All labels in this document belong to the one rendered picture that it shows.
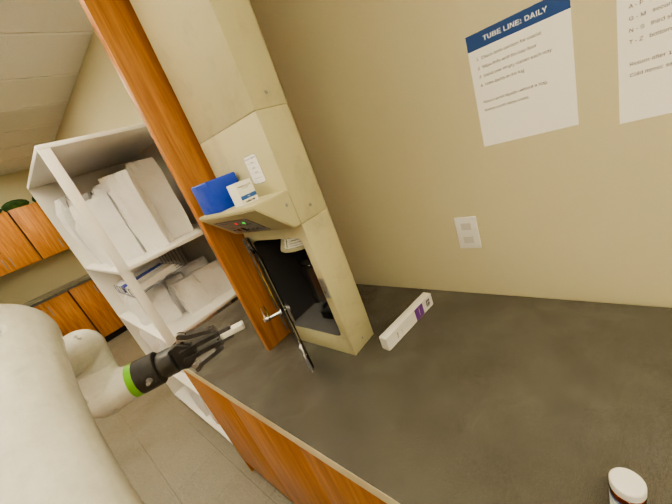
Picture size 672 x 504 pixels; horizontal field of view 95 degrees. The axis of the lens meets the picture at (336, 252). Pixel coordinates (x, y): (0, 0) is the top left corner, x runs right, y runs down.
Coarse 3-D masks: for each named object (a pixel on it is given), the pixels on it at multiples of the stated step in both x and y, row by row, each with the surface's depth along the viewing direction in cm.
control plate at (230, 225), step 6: (222, 222) 92; (228, 222) 90; (234, 222) 89; (240, 222) 87; (246, 222) 86; (252, 222) 85; (228, 228) 98; (234, 228) 96; (240, 228) 94; (246, 228) 93; (258, 228) 90; (264, 228) 89
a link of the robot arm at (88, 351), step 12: (72, 336) 75; (84, 336) 76; (96, 336) 79; (72, 348) 70; (84, 348) 73; (96, 348) 77; (108, 348) 82; (72, 360) 68; (84, 360) 72; (96, 360) 77; (108, 360) 80; (84, 372) 75
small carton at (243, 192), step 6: (246, 180) 82; (228, 186) 82; (234, 186) 80; (240, 186) 81; (246, 186) 82; (252, 186) 83; (234, 192) 82; (240, 192) 81; (246, 192) 82; (252, 192) 83; (234, 198) 83; (240, 198) 81; (246, 198) 82; (252, 198) 83; (258, 198) 84; (234, 204) 85; (240, 204) 83; (246, 204) 82
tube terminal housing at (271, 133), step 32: (256, 128) 77; (288, 128) 81; (224, 160) 92; (288, 160) 81; (256, 192) 90; (288, 192) 81; (320, 192) 89; (320, 224) 89; (320, 256) 89; (352, 288) 99; (352, 320) 99; (352, 352) 100
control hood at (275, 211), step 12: (276, 192) 84; (252, 204) 78; (264, 204) 76; (276, 204) 78; (288, 204) 81; (204, 216) 93; (216, 216) 87; (228, 216) 84; (240, 216) 82; (252, 216) 79; (264, 216) 77; (276, 216) 78; (288, 216) 81; (276, 228) 87
